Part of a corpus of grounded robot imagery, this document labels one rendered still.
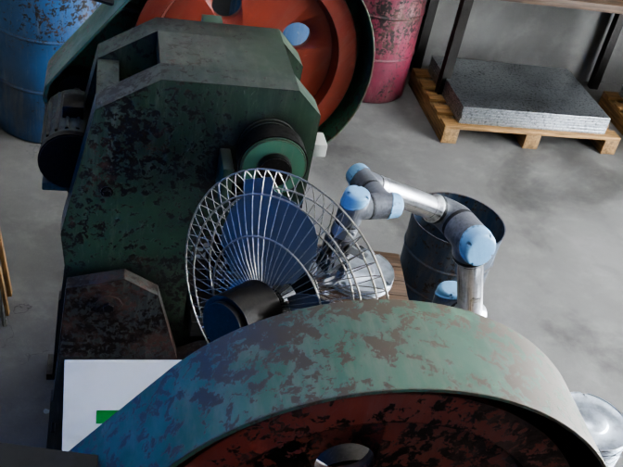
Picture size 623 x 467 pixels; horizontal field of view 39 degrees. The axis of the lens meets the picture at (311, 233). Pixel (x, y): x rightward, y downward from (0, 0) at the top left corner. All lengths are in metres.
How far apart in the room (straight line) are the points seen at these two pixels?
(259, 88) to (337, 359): 1.25
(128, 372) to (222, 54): 1.01
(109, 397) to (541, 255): 2.67
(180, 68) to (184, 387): 1.25
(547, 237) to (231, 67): 2.88
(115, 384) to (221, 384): 1.59
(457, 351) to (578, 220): 3.99
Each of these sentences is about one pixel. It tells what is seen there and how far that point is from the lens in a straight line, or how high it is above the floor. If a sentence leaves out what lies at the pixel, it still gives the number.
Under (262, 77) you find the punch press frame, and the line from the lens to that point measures 2.40.
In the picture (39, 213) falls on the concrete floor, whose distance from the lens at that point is 4.37.
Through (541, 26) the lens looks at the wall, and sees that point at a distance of 6.69.
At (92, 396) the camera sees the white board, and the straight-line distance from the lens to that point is 2.85.
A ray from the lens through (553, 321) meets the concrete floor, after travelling 4.37.
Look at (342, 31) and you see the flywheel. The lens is 2.90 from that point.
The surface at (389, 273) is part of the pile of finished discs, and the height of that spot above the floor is 0.39.
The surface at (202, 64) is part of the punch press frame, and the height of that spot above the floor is 1.50.
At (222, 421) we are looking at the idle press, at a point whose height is 1.65.
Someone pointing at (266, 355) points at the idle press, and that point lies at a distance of 1.25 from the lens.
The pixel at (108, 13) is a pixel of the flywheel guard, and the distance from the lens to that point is 2.81.
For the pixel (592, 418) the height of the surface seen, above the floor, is 0.24.
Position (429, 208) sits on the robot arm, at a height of 1.08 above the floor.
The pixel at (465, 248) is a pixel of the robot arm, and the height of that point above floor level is 1.02.
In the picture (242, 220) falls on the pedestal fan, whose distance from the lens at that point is 1.93.
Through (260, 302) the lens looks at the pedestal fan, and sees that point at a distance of 1.83.
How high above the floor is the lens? 2.54
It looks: 35 degrees down
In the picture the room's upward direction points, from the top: 12 degrees clockwise
